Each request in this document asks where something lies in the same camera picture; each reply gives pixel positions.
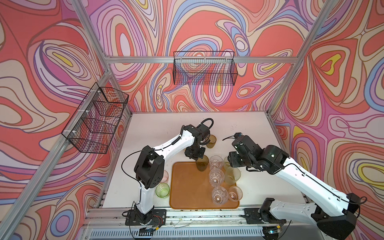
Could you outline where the small pale green glass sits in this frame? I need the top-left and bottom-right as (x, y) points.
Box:
(223, 157), (231, 171)

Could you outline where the brown glass back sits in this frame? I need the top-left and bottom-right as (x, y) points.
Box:
(206, 135), (217, 149)

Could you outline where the left black wire basket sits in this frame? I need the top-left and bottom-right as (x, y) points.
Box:
(62, 83), (129, 154)

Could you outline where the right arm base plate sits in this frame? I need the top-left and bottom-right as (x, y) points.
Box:
(242, 208), (287, 225)

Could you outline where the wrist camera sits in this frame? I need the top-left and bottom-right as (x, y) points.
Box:
(197, 124), (210, 143)
(232, 133), (263, 155)

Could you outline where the dark olive glass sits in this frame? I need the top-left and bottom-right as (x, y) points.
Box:
(196, 155), (209, 172)

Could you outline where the tall pale green glass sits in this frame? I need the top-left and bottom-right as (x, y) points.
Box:
(225, 167), (241, 186)

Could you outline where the bright green glass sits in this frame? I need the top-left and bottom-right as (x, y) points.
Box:
(155, 183), (170, 198)

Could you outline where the back black wire basket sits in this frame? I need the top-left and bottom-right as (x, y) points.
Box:
(173, 50), (238, 86)

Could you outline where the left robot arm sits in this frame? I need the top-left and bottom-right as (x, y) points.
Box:
(134, 124), (210, 215)

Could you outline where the brown plastic tray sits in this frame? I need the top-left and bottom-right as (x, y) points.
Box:
(170, 162), (240, 210)

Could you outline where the pink glass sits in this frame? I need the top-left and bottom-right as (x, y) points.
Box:
(228, 186), (243, 202)
(161, 171), (169, 183)

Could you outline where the clear glass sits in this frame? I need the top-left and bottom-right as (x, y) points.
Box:
(209, 155), (224, 170)
(209, 169), (225, 187)
(212, 187), (229, 205)

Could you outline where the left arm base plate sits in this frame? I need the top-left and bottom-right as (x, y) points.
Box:
(125, 209), (167, 227)

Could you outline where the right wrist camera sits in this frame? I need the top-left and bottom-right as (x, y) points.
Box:
(232, 133), (263, 155)

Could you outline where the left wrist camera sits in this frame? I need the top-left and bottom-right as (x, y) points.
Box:
(197, 124), (210, 143)

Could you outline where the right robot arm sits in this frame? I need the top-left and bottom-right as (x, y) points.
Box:
(228, 143), (361, 240)

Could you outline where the black wire basket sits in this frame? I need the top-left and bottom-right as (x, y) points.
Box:
(62, 83), (129, 154)
(173, 50), (238, 86)

